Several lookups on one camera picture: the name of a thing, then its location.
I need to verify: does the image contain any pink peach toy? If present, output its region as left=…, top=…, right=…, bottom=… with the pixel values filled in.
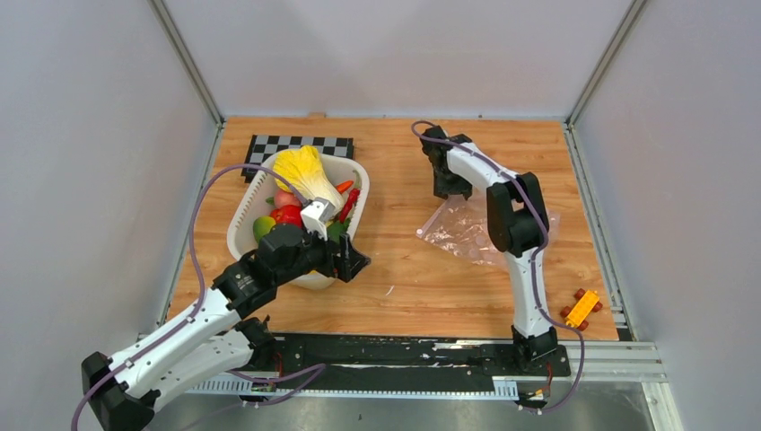
left=273, top=189, right=302, bottom=208

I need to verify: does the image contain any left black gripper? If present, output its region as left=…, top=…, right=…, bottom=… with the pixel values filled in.
left=276, top=221, right=371, bottom=286

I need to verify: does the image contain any clear zip top bag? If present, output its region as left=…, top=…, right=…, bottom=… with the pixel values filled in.
left=415, top=195, right=561, bottom=272

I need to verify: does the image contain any white slotted cable duct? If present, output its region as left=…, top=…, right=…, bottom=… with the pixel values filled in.
left=189, top=374, right=520, bottom=400

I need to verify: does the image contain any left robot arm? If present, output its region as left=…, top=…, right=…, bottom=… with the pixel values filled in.
left=81, top=224, right=371, bottom=430

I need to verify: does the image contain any black white checkerboard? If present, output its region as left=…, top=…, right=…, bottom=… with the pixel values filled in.
left=244, top=134, right=355, bottom=164

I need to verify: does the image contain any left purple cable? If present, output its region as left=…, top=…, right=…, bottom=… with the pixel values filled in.
left=70, top=163, right=311, bottom=431

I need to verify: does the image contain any yellow red toy car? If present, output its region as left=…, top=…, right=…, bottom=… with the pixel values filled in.
left=560, top=289, right=603, bottom=331

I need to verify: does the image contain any yellow napa cabbage toy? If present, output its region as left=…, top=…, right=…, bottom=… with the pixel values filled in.
left=272, top=145, right=345, bottom=216

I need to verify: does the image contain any white plastic basket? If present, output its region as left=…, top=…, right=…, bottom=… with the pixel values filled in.
left=214, top=145, right=371, bottom=290

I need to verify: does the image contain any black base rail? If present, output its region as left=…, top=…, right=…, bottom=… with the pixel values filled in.
left=242, top=333, right=572, bottom=393

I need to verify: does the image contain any green orange mango toy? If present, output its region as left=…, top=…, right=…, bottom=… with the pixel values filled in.
left=252, top=215, right=276, bottom=243

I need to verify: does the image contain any orange carrot toy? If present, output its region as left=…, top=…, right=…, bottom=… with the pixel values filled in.
left=336, top=180, right=354, bottom=194

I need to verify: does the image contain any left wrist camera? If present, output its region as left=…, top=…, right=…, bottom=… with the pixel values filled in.
left=300, top=198, right=336, bottom=240

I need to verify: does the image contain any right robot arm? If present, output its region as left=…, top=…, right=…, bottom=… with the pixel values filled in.
left=411, top=120, right=558, bottom=375

